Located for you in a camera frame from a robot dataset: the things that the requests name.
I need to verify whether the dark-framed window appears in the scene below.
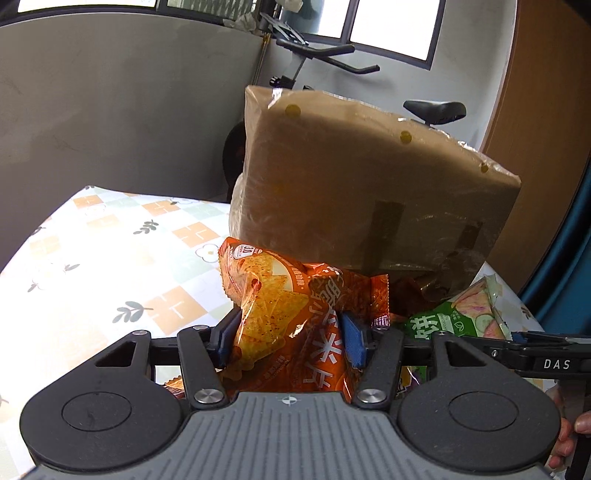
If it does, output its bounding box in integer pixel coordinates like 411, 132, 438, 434
0, 0, 448, 71

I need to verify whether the plastic-wrapped cardboard box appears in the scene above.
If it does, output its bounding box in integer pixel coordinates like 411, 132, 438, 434
228, 84, 523, 320

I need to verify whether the green crisp bag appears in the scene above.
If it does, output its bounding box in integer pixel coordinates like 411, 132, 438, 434
392, 272, 514, 352

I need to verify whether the person's right hand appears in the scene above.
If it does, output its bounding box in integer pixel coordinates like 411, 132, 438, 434
547, 383, 591, 469

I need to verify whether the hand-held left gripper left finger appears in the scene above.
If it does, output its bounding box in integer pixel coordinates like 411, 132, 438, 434
95, 308, 243, 411

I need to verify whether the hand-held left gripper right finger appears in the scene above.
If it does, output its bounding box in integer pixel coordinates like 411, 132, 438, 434
341, 313, 499, 408

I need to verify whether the black exercise bike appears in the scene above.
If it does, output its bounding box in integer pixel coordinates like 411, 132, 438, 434
222, 11, 468, 204

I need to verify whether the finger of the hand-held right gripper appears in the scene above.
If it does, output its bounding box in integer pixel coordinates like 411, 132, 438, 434
510, 330, 591, 347
457, 335, 513, 360

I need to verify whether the small orange snack packet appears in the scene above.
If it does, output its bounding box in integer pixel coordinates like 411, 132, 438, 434
159, 376, 186, 400

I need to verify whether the orange tortilla chip bag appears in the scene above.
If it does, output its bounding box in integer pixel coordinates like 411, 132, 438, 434
218, 237, 393, 403

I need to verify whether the wooden door panel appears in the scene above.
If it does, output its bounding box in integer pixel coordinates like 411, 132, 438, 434
480, 0, 591, 297

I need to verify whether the purple snack packet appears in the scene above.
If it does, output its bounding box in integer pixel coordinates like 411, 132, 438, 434
398, 366, 433, 398

